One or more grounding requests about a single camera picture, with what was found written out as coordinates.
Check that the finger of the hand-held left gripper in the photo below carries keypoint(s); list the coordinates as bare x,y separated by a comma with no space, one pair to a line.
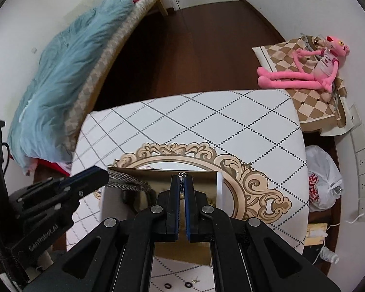
89,178

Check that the white plastic bag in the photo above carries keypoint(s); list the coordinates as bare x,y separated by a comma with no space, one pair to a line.
321,179

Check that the small silver dangle earring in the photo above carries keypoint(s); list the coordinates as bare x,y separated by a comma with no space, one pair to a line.
182,175

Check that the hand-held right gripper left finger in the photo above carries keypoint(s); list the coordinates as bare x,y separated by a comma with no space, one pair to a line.
177,210

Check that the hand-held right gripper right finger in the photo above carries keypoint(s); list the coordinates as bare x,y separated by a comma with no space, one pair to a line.
187,210

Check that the red cloth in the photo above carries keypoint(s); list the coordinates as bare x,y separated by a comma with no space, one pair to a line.
53,166

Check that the small white bottle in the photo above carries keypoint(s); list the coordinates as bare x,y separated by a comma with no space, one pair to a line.
329,254

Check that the small cardboard box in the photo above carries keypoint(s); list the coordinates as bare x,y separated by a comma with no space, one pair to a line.
316,230

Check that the white diamond-patterned tablecloth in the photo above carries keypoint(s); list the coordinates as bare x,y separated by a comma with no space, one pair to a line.
200,118

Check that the pink panther plush toy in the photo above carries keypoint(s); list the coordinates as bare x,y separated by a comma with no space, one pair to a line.
314,64

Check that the brown checkered cushion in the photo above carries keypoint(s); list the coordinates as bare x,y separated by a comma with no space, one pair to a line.
310,97

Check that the fluffy light blue blanket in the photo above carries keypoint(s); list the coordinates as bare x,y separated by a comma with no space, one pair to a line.
67,76

